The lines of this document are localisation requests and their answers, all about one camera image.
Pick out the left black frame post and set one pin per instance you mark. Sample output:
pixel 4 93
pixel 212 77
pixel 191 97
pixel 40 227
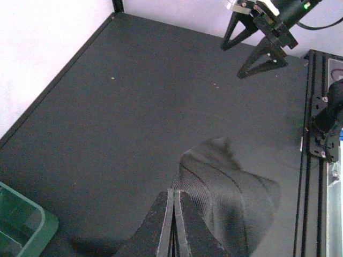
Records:
pixel 118 6

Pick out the black necktie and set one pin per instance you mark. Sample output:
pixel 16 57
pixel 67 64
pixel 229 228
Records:
pixel 238 207

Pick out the green compartment tray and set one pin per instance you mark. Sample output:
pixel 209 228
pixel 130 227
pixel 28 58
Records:
pixel 26 227

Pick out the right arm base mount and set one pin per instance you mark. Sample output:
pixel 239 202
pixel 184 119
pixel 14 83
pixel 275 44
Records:
pixel 325 123

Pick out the black aluminium front rail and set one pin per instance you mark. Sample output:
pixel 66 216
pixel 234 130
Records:
pixel 310 225

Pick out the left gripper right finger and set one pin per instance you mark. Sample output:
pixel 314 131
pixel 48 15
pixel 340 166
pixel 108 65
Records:
pixel 191 235

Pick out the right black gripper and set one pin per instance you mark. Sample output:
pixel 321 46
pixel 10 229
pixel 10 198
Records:
pixel 276 24

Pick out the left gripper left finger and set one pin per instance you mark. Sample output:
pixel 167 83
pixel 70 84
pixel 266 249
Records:
pixel 152 238

